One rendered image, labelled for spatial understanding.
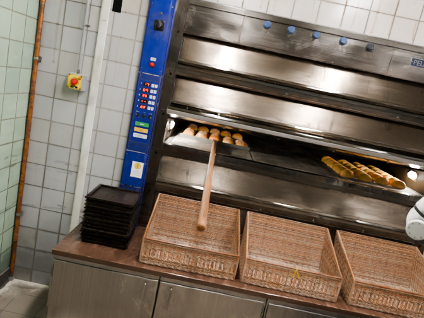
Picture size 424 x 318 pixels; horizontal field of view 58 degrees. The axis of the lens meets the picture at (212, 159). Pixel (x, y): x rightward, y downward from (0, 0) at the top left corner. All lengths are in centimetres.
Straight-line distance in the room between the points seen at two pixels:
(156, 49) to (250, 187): 107
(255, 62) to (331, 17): 53
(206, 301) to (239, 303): 19
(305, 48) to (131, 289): 177
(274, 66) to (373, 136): 78
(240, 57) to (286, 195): 95
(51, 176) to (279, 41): 173
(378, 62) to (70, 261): 218
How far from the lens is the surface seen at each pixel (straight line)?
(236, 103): 250
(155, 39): 251
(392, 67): 273
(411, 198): 288
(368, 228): 284
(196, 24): 254
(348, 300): 243
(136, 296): 231
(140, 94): 252
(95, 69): 261
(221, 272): 225
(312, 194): 267
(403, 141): 276
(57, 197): 284
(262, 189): 260
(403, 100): 273
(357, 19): 265
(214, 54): 251
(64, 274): 237
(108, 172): 267
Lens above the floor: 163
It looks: 11 degrees down
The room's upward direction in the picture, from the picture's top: 12 degrees clockwise
